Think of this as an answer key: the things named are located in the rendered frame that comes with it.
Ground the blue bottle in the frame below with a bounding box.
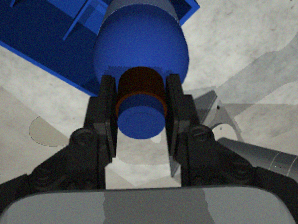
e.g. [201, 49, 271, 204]
[92, 0, 190, 140]

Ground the blue crate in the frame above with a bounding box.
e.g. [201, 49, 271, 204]
[0, 0, 200, 97]

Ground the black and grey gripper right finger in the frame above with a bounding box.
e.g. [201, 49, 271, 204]
[165, 74, 298, 224]

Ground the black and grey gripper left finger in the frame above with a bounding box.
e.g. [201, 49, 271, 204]
[0, 75, 118, 215]

